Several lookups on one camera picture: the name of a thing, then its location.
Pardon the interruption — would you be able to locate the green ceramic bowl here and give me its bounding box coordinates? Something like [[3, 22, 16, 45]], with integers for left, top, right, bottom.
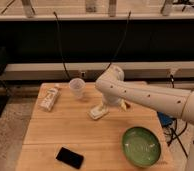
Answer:
[[121, 126, 161, 168]]

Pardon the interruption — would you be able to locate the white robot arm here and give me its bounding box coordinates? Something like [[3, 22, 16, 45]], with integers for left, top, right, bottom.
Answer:
[[95, 65, 194, 171]]

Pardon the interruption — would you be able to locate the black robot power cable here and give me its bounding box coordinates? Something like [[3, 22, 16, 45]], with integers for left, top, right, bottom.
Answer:
[[163, 118, 191, 159]]

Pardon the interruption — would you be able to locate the right black hanging cable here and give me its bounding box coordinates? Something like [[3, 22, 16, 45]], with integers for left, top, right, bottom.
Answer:
[[95, 10, 132, 81]]

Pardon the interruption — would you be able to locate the clear plastic cup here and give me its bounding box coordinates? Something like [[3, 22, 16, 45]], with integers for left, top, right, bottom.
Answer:
[[69, 78, 85, 99]]

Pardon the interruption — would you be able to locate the black smartphone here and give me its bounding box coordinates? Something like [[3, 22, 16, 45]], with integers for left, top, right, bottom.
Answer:
[[56, 147, 84, 169]]

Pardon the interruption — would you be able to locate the left black hanging cable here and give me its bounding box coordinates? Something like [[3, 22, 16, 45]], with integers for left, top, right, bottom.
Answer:
[[52, 11, 72, 81]]

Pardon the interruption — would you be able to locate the blue connector box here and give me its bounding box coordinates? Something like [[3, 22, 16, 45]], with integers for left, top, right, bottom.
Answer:
[[157, 112, 173, 127]]

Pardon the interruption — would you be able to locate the black hanging cable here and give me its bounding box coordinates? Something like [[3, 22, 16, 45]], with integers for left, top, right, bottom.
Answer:
[[95, 10, 132, 81], [52, 11, 72, 81]]

